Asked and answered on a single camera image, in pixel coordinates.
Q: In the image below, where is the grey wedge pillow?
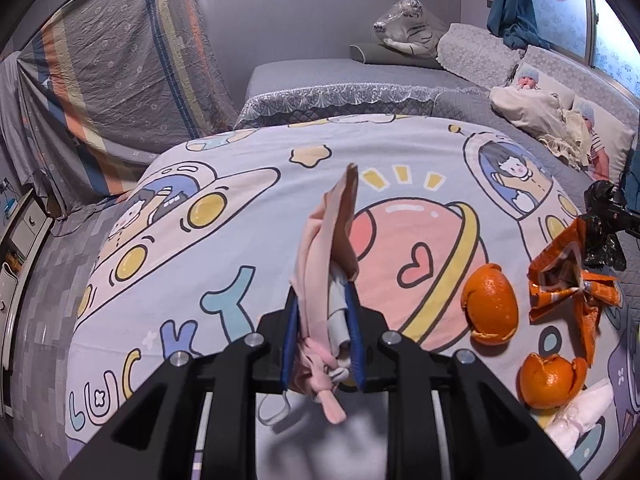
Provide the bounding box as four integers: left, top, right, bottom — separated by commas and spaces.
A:
349, 44, 442, 70

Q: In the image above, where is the black plastic bag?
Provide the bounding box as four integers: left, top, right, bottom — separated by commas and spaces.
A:
582, 188, 627, 271

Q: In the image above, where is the window with frosted glass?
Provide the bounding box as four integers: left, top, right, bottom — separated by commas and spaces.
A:
532, 0, 639, 98

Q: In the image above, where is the cream folded blanket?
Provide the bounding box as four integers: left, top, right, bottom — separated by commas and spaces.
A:
489, 87, 591, 170

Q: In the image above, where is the pink cloth face mask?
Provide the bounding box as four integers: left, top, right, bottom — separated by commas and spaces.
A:
257, 161, 362, 427

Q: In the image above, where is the cartoon print quilt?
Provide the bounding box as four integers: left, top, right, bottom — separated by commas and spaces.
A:
63, 112, 632, 480

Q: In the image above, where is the orange peel piece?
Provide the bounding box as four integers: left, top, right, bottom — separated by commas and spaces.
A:
518, 353, 588, 410
460, 263, 520, 346

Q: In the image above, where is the plush tiger toy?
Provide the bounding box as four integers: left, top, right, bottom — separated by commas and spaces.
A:
373, 0, 448, 58

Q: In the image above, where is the striped hanging sheet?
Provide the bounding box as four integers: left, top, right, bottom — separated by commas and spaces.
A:
1, 0, 238, 212

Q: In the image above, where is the grey textured pillow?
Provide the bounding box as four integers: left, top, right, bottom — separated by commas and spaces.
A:
437, 23, 524, 90

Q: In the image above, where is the orange snack wrapper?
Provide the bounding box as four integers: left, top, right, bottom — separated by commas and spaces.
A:
527, 217, 623, 367

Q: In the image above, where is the baby print pillow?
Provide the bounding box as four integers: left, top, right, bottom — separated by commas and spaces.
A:
512, 55, 639, 184

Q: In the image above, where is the bedside drawer cabinet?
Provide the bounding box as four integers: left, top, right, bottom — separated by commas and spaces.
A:
1, 190, 53, 418

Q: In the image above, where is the teal window curtain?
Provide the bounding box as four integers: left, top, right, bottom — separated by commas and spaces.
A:
487, 0, 551, 50

